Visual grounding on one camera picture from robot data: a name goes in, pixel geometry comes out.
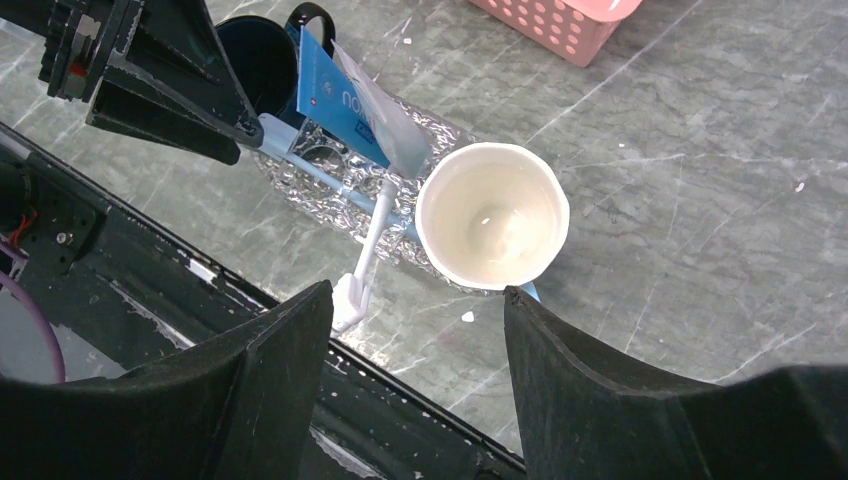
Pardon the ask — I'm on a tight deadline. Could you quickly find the clear textured oval tray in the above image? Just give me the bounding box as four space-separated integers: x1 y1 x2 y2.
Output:
243 98 478 280

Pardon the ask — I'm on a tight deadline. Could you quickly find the pink perforated plastic basket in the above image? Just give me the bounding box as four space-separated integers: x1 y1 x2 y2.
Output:
471 0 642 68

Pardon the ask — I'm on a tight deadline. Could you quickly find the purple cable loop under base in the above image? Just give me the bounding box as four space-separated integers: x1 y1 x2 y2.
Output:
0 238 68 386

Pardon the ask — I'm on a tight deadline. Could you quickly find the light blue white mug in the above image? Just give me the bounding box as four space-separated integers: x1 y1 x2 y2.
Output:
414 142 571 291

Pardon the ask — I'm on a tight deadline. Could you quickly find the clear acrylic toothbrush holder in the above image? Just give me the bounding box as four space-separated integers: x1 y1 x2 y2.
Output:
291 119 385 198

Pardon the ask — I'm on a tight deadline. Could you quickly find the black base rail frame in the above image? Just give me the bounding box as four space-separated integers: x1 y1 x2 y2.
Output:
1 127 525 479

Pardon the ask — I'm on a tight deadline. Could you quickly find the dark blue mug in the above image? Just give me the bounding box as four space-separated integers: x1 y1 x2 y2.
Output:
216 2 336 129

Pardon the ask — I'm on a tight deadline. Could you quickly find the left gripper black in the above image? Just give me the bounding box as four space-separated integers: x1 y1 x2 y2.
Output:
1 0 263 165

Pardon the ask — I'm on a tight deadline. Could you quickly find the blue toothpaste tube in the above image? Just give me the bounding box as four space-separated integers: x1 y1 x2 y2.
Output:
297 26 390 168

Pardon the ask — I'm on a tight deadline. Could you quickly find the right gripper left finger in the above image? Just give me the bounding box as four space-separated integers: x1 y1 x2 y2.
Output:
1 281 333 479

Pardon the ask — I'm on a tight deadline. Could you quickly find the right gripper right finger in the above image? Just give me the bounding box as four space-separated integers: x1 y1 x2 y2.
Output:
504 287 847 479

